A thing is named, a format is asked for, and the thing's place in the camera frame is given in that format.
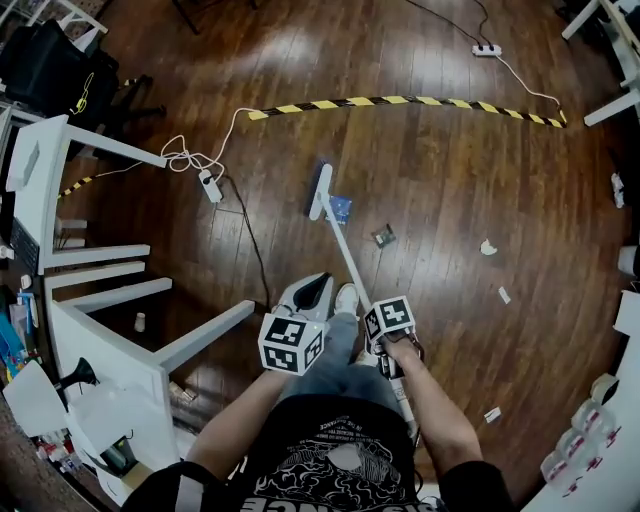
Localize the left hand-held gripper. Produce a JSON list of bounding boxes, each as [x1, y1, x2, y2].
[[258, 272, 337, 376]]

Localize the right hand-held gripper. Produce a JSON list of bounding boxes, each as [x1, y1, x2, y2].
[[357, 295, 417, 380]]

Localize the small dark packet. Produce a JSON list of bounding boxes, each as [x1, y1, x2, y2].
[[370, 224, 397, 250]]

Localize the blue packet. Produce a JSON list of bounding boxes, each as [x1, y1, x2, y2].
[[324, 195, 354, 225]]

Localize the white broom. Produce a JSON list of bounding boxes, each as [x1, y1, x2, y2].
[[303, 158, 420, 444]]

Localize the person's left forearm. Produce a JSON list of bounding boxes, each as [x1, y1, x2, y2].
[[187, 369, 296, 481]]

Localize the person's right forearm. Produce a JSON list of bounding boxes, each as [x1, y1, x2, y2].
[[384, 334, 484, 489]]

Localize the person's white right shoe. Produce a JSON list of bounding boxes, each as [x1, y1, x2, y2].
[[333, 282, 360, 317]]

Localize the person's blue jeans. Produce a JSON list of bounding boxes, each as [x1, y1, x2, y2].
[[294, 307, 409, 416]]

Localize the person's black printed t-shirt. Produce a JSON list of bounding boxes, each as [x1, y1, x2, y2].
[[119, 393, 516, 512]]

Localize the white curved desk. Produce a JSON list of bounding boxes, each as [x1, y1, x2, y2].
[[49, 298, 256, 507]]

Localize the clear water bottle red label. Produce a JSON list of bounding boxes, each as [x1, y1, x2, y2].
[[553, 427, 609, 464], [569, 402, 621, 441], [539, 447, 599, 489]]

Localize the black desk lamp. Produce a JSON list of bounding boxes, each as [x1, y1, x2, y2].
[[54, 357, 101, 401]]

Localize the white water dispenser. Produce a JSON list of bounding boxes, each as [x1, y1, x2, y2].
[[612, 289, 640, 351]]

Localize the black keyboard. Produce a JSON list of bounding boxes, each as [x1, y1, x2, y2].
[[9, 219, 40, 274]]

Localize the white leg office desk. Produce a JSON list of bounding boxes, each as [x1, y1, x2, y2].
[[562, 0, 640, 127]]

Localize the black bag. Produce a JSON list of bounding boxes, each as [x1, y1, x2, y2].
[[0, 19, 121, 126]]

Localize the long black cable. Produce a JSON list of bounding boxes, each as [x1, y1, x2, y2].
[[219, 174, 274, 314]]

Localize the tangled white cable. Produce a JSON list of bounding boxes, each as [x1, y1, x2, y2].
[[160, 107, 256, 174]]

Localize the long yellow black cable cover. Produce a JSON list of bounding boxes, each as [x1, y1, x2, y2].
[[248, 94, 569, 130]]

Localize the short yellow black cable cover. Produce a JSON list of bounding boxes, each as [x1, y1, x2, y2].
[[57, 174, 96, 199]]

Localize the white frame table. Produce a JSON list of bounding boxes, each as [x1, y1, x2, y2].
[[4, 113, 174, 314]]

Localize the looped black cable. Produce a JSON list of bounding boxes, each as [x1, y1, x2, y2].
[[404, 0, 490, 49]]

